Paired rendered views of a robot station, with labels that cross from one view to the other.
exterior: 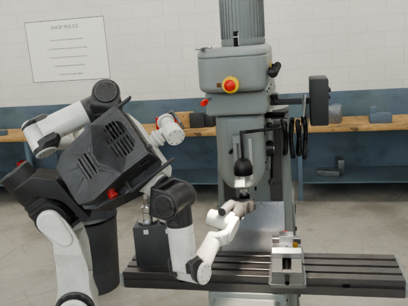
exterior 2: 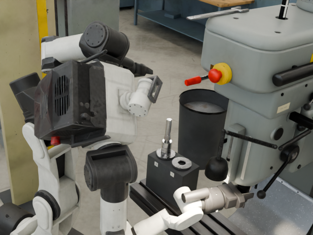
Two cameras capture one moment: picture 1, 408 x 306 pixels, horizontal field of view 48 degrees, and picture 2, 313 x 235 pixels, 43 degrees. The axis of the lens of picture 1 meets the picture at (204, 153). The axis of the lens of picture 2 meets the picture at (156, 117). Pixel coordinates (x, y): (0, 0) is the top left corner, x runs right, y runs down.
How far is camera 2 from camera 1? 0.98 m
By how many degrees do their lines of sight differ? 38
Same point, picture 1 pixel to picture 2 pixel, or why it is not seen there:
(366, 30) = not seen: outside the picture
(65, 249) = (40, 160)
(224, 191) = not seen: hidden behind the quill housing
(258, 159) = (255, 162)
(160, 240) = (165, 178)
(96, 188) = (41, 130)
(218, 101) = not seen: hidden behind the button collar
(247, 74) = (242, 69)
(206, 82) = (202, 58)
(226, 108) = (231, 93)
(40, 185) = (28, 101)
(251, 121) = (257, 119)
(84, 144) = (46, 85)
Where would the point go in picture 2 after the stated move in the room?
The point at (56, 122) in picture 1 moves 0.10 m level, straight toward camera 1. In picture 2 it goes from (55, 49) to (38, 58)
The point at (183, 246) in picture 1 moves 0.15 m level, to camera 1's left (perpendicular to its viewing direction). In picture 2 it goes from (105, 217) to (75, 196)
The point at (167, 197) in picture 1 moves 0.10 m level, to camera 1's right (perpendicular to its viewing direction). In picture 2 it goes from (89, 171) to (112, 186)
